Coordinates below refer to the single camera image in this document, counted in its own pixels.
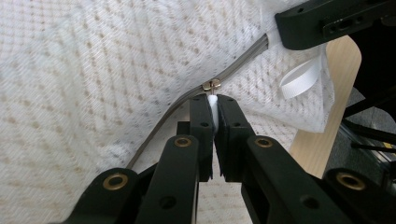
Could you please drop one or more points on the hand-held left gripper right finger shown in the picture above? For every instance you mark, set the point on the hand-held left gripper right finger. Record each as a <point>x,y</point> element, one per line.
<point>267,174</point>

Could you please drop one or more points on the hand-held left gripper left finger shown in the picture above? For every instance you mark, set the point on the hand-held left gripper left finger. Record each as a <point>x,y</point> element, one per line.
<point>177,174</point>

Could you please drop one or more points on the white mesh laundry bag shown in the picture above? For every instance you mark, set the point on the white mesh laundry bag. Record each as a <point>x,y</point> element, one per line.
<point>93,77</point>

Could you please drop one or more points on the black metal stand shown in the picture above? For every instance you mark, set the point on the black metal stand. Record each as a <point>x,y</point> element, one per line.
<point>370,132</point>

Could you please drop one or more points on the metal floor rail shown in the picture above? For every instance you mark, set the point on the metal floor rail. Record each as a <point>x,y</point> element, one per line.
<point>373,152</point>

